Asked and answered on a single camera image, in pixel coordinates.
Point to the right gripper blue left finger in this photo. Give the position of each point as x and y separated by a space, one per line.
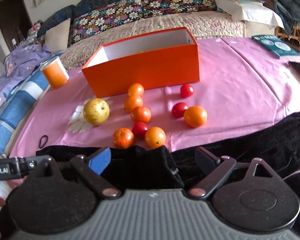
89 170

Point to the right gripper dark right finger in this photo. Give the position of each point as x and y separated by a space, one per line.
216 169

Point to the yellow pear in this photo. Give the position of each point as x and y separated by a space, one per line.
96 111

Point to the mottled orange tangerine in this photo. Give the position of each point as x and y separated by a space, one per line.
123 138

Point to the large orange tangerine right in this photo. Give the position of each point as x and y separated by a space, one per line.
195 116

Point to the red cherry tomato bottom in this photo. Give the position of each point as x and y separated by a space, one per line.
139 129

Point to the red cherry tomato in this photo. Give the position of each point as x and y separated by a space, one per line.
139 129
179 109
186 91

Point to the blue white striped blanket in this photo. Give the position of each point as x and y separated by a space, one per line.
17 108

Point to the red cherry tomato middle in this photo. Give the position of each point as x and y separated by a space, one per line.
179 109

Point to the reddish orange tangerine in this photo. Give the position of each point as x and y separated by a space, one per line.
142 114

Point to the pink bed sheet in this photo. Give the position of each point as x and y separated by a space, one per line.
243 88

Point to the red cherry tomato top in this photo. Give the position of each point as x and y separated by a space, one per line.
186 91

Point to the orange tangerine top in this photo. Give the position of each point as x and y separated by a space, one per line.
136 89

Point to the orange cylindrical container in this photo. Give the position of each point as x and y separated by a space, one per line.
55 73

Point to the purple floral blanket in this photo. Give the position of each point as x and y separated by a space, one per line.
20 64

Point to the orange cardboard box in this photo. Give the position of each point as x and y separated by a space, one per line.
156 59

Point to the beige square cushion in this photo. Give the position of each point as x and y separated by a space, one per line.
57 37

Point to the teal paperback book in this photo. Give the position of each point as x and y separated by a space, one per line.
275 46

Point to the quilted beige bedspread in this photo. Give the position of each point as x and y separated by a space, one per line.
203 24

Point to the white cloth covered nightstand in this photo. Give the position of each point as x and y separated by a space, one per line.
257 19

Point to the floral pillow left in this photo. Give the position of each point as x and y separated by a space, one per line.
108 17

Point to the floral pillow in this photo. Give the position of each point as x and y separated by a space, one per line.
154 8
108 17

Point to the floral pillow right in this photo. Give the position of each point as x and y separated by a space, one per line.
154 8

